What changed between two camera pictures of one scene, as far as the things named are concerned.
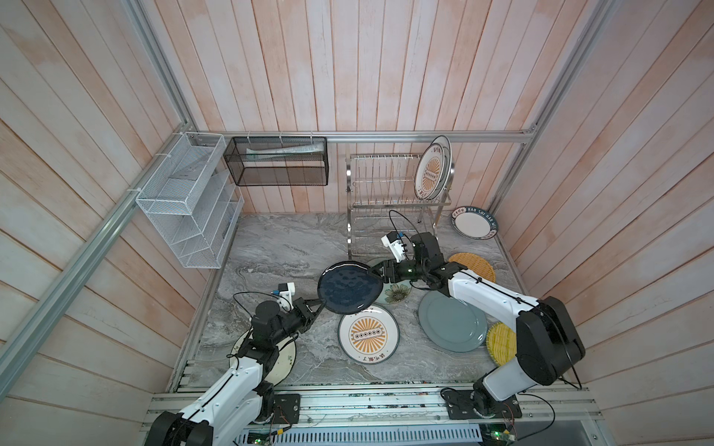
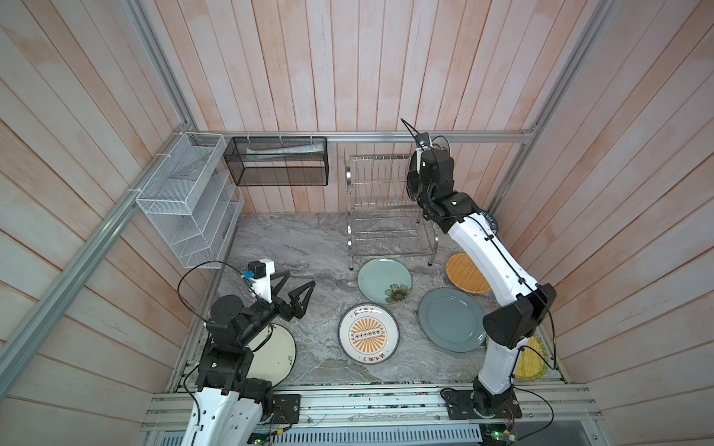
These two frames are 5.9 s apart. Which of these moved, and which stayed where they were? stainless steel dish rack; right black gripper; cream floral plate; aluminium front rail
Moved: right black gripper
Stayed: aluminium front rail; stainless steel dish rack; cream floral plate
